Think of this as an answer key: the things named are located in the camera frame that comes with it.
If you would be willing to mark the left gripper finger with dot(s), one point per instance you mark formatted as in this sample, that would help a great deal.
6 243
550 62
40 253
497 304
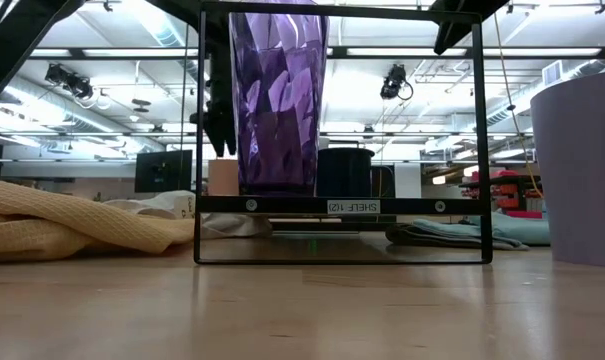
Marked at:
216 90
228 100

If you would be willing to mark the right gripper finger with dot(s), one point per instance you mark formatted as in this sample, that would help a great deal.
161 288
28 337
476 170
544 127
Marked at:
444 25
477 12

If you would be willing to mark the purple faceted plastic tumbler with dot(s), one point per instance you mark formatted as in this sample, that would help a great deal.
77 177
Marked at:
277 125

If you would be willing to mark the peach orange plastic cup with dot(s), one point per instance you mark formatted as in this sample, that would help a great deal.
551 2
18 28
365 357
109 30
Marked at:
223 177

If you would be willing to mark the lavender plastic cup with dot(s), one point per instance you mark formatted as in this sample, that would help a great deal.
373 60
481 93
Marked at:
582 175

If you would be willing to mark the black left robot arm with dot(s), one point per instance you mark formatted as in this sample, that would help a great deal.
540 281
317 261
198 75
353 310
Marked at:
17 40

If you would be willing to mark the black computer monitor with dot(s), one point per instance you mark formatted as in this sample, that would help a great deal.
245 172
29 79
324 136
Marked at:
162 170
384 181

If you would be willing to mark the white ceiling air vent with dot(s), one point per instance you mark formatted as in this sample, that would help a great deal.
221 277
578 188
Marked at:
552 73

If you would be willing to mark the white crumpled cloth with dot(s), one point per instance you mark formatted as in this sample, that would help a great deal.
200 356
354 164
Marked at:
167 205

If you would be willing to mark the shelving with red bins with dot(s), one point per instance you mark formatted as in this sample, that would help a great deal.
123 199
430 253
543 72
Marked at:
507 190

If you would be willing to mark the yellow waffle-weave cloth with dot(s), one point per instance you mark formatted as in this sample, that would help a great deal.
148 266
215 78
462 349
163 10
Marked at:
57 220

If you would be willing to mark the light blue folded cloth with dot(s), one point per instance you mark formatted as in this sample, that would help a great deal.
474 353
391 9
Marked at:
512 227

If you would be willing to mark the black ceiling-mounted camera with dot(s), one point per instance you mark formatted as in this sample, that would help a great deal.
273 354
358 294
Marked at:
77 87
392 85

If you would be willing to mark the black metal shelf frame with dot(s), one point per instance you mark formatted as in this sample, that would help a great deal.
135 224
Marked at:
292 205

